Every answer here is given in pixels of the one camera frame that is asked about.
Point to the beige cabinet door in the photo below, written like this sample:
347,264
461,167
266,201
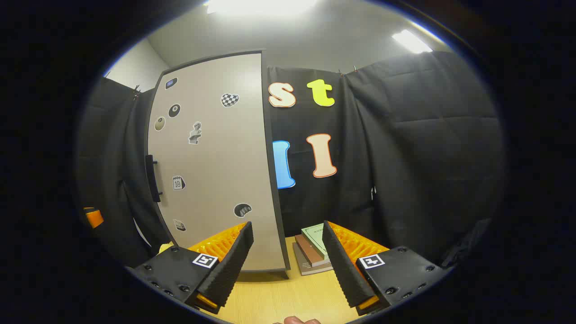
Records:
216,157

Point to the pale yellow round object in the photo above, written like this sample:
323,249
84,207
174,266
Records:
165,248

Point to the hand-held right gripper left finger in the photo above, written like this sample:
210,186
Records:
231,265

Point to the wide ceiling light panel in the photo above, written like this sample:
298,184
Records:
261,5

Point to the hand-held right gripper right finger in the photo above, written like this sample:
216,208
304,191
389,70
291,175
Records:
344,270

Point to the brown book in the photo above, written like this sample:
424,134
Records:
308,252

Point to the grey cabinet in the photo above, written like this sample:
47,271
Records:
277,211

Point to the narrow ceiling light panel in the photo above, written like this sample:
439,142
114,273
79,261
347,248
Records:
411,41

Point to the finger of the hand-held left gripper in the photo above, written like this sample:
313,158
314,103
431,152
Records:
94,218

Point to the black backdrop cloth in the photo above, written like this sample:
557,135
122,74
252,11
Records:
405,157

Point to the grey book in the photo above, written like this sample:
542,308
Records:
306,267

